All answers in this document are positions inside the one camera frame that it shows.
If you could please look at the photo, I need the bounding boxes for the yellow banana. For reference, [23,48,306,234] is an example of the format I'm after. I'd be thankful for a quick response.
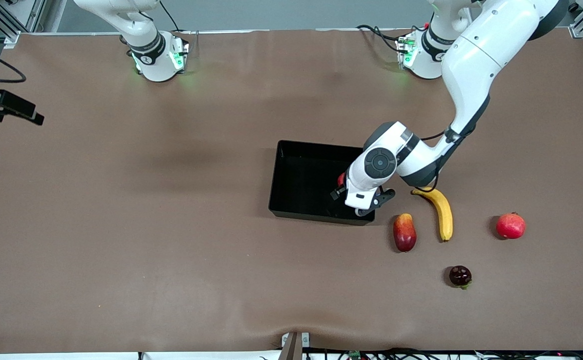
[411,187,454,243]

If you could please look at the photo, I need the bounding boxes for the black rectangular plastic box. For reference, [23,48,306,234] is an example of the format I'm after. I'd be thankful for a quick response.
[268,140,376,227]

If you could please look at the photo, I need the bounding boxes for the red orange mango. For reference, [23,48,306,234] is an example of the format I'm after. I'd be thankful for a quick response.
[393,213,418,253]

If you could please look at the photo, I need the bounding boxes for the dark purple mangosteen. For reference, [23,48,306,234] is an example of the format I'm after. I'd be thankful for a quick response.
[448,265,473,290]

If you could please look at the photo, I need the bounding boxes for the pink red pomegranate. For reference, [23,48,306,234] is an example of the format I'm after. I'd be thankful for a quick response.
[496,212,527,240]

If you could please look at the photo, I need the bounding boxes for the aluminium frame with diagonal struts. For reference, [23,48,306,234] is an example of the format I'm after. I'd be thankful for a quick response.
[0,0,47,47]

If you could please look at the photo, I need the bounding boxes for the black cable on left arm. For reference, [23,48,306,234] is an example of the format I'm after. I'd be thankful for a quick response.
[411,131,447,193]

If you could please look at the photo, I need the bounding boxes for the metal bracket at table edge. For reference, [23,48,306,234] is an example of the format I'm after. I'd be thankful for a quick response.
[280,331,311,360]

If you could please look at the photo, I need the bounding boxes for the black cables at left arm base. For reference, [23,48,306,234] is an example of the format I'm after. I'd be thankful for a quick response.
[355,24,405,53]

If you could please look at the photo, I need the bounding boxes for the black cable at right arm base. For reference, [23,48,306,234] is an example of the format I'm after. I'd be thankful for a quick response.
[159,0,195,36]

